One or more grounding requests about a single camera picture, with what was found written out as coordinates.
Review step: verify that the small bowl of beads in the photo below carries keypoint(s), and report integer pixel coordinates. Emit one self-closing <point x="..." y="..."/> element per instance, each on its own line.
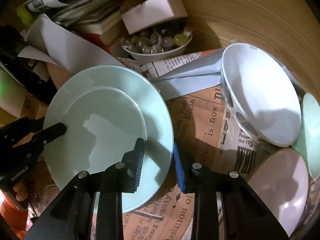
<point x="154" y="45"/>

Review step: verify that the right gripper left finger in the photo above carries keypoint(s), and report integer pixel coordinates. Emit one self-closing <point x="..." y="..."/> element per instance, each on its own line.
<point x="133" y="163"/>

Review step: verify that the brown newspaper print paper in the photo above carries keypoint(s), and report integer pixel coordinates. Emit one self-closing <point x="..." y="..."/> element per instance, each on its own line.
<point x="199" y="121"/>

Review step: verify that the white folded card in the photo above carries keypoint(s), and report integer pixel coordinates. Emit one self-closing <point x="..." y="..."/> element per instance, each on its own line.
<point x="152" y="12"/>

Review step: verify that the white loose paper sheet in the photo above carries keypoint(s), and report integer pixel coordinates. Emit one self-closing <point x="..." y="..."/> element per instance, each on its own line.
<point x="177" y="76"/>

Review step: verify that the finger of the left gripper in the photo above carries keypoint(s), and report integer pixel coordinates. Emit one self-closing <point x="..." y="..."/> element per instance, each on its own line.
<point x="51" y="133"/>

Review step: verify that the mint green plate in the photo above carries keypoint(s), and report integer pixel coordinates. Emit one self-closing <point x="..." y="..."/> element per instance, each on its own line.
<point x="106" y="109"/>

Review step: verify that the stack of papers and books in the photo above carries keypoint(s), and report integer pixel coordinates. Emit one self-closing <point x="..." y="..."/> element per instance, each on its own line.
<point x="98" y="21"/>

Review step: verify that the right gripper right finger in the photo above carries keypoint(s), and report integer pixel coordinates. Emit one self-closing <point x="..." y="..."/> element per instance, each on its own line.
<point x="184" y="170"/>

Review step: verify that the dark wine bottle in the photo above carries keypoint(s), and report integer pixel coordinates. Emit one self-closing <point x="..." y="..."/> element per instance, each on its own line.
<point x="32" y="74"/>

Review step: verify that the black dotted white bowl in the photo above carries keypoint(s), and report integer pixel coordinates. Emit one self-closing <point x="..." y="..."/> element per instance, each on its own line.
<point x="237" y="113"/>

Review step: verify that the white deep bowl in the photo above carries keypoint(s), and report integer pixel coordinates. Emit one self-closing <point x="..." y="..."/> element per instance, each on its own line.
<point x="264" y="93"/>

